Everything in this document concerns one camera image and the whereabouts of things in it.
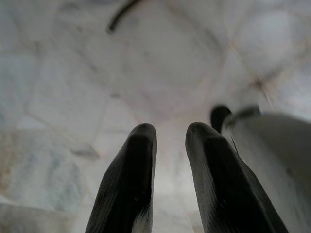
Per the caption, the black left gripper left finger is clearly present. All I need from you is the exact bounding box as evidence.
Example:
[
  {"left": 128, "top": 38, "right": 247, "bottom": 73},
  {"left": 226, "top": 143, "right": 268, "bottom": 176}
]
[{"left": 85, "top": 123, "right": 158, "bottom": 233}]

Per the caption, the silver robot leg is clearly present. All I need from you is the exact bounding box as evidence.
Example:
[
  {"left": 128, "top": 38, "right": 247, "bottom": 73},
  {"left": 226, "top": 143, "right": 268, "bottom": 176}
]
[{"left": 221, "top": 104, "right": 311, "bottom": 233}]

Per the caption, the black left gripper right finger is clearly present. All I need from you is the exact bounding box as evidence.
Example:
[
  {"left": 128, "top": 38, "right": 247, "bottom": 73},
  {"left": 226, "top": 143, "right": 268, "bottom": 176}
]
[{"left": 185, "top": 121, "right": 290, "bottom": 233}]

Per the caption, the black cable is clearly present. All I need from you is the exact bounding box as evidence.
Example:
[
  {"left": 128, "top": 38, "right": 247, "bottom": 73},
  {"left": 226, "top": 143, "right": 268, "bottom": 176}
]
[{"left": 106, "top": 0, "right": 136, "bottom": 34}]

